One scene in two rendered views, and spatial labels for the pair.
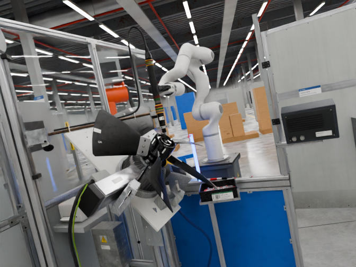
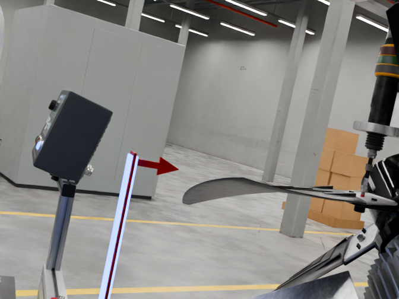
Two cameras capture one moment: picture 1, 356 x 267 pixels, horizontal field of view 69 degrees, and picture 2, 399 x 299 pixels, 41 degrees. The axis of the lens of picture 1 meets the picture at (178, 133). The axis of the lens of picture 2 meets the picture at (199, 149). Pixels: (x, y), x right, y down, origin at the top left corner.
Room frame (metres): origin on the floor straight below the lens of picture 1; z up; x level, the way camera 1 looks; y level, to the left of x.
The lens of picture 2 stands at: (2.13, 0.44, 1.25)
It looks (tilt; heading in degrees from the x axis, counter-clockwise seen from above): 3 degrees down; 225
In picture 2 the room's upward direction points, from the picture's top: 12 degrees clockwise
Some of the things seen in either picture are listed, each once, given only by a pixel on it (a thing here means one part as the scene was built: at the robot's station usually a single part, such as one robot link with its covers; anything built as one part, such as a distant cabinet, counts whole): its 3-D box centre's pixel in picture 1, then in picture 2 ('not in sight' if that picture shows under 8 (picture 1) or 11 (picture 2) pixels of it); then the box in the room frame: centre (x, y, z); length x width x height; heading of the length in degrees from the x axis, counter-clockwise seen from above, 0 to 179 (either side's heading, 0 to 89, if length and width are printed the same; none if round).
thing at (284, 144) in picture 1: (299, 143); (65, 181); (1.44, -0.66, 1.04); 0.24 x 0.03 x 0.03; 64
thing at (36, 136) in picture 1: (37, 136); not in sight; (1.31, 0.69, 1.37); 0.10 x 0.07 x 0.09; 99
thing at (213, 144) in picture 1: (213, 147); not in sight; (1.91, -0.24, 1.04); 0.19 x 0.19 x 0.18
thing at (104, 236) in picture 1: (111, 244); not in sight; (1.35, 0.47, 0.73); 0.15 x 0.09 x 0.22; 64
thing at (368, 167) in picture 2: not in sight; (367, 172); (1.40, 0.07, 1.22); 0.01 x 0.01 x 0.05
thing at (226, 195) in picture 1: (218, 190); not in sight; (1.50, -0.17, 0.85); 0.22 x 0.17 x 0.07; 80
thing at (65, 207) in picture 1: (76, 210); not in sight; (1.49, 0.68, 0.92); 0.17 x 0.16 x 0.11; 64
